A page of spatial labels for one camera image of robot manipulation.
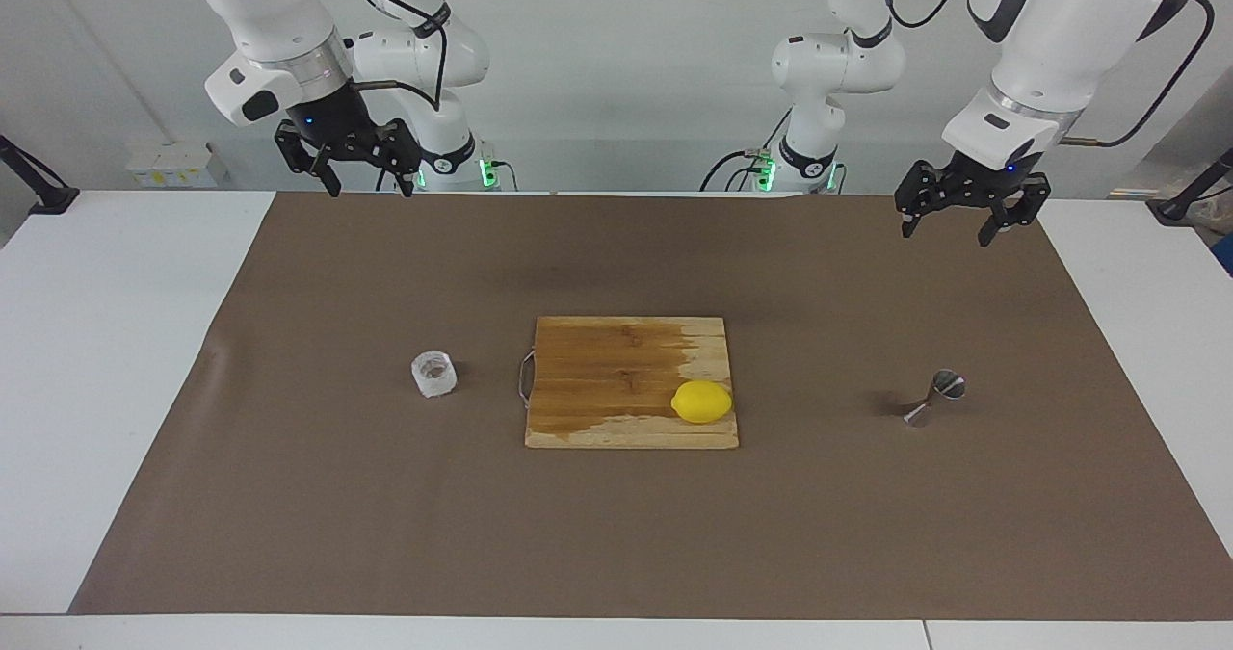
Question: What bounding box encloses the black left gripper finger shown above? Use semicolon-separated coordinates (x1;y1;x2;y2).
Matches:
894;161;959;240
978;174;1052;247

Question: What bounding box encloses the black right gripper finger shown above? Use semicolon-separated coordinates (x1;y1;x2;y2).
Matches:
361;118;423;198
275;120;343;198

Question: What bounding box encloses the steel jigger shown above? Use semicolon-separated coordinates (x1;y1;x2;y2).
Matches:
903;369;967;430

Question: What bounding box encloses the small clear glass cup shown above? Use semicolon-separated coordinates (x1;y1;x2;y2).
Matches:
410;350;458;399

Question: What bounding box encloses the white boxes stack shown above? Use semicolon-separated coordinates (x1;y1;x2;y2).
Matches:
125;143;230;189

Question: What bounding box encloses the wooden cutting board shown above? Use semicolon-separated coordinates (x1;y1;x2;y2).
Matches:
518;316;741;451

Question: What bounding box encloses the yellow lemon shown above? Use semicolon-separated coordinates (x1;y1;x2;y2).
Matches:
670;379;735;426

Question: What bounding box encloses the brown table mat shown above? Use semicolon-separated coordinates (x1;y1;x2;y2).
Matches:
67;191;1233;622

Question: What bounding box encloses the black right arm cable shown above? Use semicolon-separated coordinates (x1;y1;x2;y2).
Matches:
328;0;450;112

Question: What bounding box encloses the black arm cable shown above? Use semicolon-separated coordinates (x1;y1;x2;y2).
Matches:
328;0;450;112
1060;0;1217;150

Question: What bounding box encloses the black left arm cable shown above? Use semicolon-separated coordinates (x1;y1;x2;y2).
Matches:
1060;0;1217;150

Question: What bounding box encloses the black clamp mount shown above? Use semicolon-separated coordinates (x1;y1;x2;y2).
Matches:
1146;147;1233;227
0;135;80;216

